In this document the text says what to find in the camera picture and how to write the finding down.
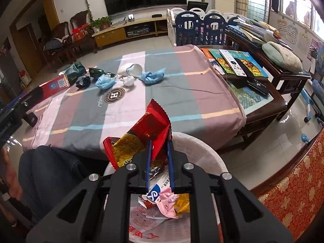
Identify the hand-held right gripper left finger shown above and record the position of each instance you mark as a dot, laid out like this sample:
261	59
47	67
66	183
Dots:
121	182

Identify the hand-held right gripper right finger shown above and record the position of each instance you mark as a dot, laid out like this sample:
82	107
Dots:
200	184

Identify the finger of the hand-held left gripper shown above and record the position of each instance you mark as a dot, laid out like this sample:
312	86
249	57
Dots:
27	98

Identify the red cardboard box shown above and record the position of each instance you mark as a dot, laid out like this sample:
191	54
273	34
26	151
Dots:
55	86

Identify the white plastic waste bin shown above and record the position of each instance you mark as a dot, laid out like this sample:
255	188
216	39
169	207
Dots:
202	151

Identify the pink packet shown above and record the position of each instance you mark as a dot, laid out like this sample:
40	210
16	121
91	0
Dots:
167	202

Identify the black plastic bag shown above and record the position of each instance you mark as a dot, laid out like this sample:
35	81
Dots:
83	82

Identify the clear plastic bin liner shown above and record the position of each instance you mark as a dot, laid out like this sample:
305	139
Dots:
157	230

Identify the red foil snack packet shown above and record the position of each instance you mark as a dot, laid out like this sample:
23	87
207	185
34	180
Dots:
151	124

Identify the green snack packet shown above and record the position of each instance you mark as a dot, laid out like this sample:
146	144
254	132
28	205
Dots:
98	72

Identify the clear plastic wrapper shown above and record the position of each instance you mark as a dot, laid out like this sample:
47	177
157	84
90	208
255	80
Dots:
105	82

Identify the white tissue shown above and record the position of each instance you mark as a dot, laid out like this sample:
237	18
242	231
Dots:
127	81

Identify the white paper cup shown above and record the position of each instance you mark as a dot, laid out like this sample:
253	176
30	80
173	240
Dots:
131	69

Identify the knotted blue face mask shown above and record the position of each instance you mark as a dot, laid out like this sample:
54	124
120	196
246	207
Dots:
151	77

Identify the person's left hand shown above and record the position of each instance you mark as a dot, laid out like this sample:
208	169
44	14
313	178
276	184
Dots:
10	174

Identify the red white bag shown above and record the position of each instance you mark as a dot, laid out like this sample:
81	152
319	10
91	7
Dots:
25	78

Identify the dark thermos bottle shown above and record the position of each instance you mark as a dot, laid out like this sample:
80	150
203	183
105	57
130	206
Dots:
31	120

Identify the grey refrigerator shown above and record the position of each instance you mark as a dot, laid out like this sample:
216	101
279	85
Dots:
5	81

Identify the wooden door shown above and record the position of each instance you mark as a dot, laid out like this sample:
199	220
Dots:
26	53

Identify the dark wooden armchair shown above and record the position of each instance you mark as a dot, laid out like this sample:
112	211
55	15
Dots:
83	43
59	55

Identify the green tissue box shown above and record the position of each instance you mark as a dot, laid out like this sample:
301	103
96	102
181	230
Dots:
74	72

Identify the person's blue jeans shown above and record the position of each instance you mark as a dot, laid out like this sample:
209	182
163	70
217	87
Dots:
48	177

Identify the dark bag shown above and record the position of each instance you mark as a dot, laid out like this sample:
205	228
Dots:
53	44

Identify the red gift box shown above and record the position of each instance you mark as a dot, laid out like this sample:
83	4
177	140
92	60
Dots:
82	33

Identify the plaid tablecloth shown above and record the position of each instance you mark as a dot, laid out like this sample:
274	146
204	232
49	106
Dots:
177	101

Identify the dark wooden coffee table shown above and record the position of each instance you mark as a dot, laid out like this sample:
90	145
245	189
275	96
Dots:
263	119

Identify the wooden TV stand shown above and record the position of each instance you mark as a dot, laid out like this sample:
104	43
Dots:
108	35

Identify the green potted plant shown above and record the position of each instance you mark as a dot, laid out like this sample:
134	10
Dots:
101	22

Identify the white remote control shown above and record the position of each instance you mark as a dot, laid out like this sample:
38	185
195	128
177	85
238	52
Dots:
231	62

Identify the orange book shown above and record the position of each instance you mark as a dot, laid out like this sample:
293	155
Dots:
210	58

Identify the black stereo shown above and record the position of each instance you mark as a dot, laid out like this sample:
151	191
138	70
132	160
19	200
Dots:
136	31

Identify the blue picture book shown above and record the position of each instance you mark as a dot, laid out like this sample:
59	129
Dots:
255	65

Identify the small white clock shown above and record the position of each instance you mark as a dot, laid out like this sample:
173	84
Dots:
131	17

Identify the dark wooden side table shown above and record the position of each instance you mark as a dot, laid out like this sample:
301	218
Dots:
291	81

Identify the blue child's desk chair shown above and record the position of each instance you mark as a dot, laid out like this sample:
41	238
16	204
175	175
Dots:
317	88

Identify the black set-top box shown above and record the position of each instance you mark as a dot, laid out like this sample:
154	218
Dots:
156	15

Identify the grey-green plush cushion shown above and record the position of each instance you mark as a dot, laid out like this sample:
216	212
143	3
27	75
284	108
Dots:
282	55

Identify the blue white playpen fence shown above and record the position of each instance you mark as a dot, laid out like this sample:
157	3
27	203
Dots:
192	30

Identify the stack of books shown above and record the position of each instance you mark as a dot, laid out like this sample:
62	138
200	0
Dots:
255	31

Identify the black monitor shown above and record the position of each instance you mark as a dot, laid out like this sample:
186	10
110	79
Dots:
197	6

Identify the window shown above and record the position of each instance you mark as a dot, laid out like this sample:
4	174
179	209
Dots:
303	7

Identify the children's wall chart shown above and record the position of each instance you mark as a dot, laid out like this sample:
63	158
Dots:
291	33
281	27
304	40

